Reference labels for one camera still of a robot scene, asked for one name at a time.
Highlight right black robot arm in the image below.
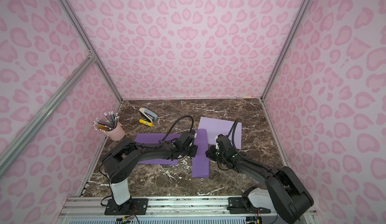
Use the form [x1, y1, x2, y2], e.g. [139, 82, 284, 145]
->
[206, 134, 314, 224]

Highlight grey beige stapler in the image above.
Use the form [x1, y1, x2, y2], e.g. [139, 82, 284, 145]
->
[139, 107, 158, 123]

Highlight aluminium front rail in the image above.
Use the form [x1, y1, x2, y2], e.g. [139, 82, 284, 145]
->
[57, 194, 320, 224]

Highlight pink pencil cup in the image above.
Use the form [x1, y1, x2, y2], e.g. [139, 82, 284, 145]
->
[105, 123, 125, 141]

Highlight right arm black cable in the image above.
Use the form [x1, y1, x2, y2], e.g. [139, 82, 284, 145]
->
[227, 118, 242, 155]

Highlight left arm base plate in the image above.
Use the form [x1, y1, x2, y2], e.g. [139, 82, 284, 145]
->
[104, 198, 149, 216]

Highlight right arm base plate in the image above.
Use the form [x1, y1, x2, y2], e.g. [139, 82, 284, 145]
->
[227, 197, 271, 215]

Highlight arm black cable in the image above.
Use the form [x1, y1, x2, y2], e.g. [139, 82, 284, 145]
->
[227, 118, 242, 155]
[161, 115, 195, 143]

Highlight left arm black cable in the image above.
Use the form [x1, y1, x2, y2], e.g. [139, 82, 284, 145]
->
[161, 115, 195, 143]

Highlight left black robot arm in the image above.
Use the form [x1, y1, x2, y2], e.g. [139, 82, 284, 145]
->
[102, 130, 198, 206]

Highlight bundle of pencils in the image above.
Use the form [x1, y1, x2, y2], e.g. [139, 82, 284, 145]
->
[93, 111, 120, 132]

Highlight light lilac paper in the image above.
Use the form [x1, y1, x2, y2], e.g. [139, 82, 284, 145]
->
[198, 117, 242, 149]

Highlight yellow glue stick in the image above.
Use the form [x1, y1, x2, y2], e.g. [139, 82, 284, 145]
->
[139, 119, 153, 127]

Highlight dark purple paper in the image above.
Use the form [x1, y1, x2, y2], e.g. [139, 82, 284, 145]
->
[134, 133, 182, 166]
[192, 129, 210, 178]

